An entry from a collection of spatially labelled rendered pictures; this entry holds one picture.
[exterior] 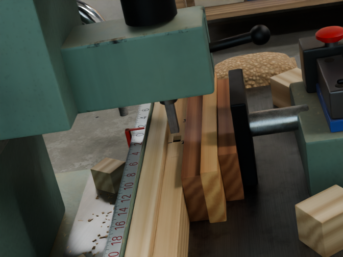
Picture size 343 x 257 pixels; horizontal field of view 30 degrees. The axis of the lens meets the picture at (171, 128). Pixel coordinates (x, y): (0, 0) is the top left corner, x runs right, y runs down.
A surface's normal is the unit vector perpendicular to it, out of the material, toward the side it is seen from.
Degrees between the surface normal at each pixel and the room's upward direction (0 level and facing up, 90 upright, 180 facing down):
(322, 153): 90
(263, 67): 35
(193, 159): 0
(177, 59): 90
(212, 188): 90
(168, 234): 0
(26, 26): 90
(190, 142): 0
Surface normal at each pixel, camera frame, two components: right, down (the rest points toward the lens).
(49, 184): 0.98, -0.14
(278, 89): -0.90, 0.33
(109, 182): -0.59, 0.46
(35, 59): -0.06, 0.46
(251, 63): -0.20, -0.71
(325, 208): -0.18, -0.88
